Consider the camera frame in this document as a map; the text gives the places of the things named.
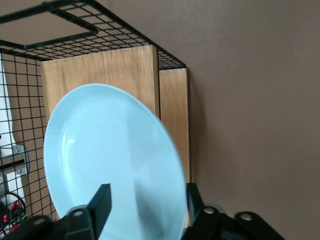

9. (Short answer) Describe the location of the grey metal bracket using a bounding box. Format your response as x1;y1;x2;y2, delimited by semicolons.
11;144;31;176

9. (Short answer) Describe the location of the tangled cable bundle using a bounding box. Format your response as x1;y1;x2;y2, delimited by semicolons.
0;191;27;231

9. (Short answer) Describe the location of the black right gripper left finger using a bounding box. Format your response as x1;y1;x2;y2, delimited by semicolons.
14;183;112;240

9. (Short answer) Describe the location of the light blue round plate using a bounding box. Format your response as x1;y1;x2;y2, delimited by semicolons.
43;83;188;240

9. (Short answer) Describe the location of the black wire wooden shelf rack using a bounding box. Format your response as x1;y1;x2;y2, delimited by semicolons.
0;0;193;227

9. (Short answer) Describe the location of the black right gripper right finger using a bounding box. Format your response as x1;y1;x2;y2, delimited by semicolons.
182;182;286;240

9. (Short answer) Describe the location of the brown table cover sheet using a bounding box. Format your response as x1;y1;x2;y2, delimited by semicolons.
0;0;320;240

